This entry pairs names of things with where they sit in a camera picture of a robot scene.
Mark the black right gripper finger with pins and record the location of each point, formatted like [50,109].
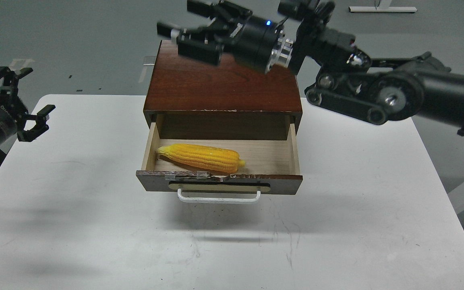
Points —
[221,13]
[205,43]

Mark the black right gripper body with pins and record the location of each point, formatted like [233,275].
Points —
[252,41]

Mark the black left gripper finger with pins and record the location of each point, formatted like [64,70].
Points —
[9,81]
[38,129]

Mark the yellow corn cob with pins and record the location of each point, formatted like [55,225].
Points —
[203,157]

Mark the wooden drawer with white handle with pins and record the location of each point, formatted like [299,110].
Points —
[272,167]

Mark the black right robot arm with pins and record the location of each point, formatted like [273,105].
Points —
[349,82]

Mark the dark wooden cabinet box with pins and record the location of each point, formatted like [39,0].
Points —
[189,99]

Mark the white desk foot bar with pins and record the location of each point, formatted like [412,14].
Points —
[382,6]

